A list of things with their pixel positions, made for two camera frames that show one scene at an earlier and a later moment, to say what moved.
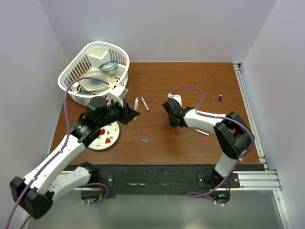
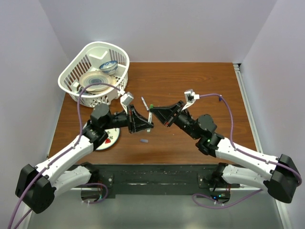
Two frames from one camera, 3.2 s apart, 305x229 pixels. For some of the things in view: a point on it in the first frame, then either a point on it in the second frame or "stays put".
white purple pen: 145,103 stays put
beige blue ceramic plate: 94,86 stays put
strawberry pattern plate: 108,137 stays put
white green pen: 136,104 → 149,120
